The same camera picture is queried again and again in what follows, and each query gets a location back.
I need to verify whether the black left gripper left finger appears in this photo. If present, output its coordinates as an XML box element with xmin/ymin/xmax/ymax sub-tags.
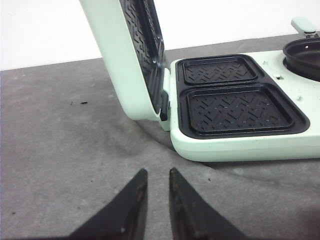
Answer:
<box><xmin>69</xmin><ymin>168</ymin><xmax>148</xmax><ymax>240</ymax></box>

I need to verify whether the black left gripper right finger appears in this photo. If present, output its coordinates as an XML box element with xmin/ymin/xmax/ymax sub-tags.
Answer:
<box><xmin>169</xmin><ymin>167</ymin><xmax>247</xmax><ymax>240</ymax></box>

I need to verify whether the mint green sandwich maker lid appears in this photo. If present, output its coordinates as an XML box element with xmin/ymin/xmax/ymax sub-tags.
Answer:
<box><xmin>80</xmin><ymin>0</ymin><xmax>168</xmax><ymax>121</ymax></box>

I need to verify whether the black round frying pan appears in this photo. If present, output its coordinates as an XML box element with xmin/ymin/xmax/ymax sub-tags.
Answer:
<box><xmin>282</xmin><ymin>17</ymin><xmax>320</xmax><ymax>81</ymax></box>

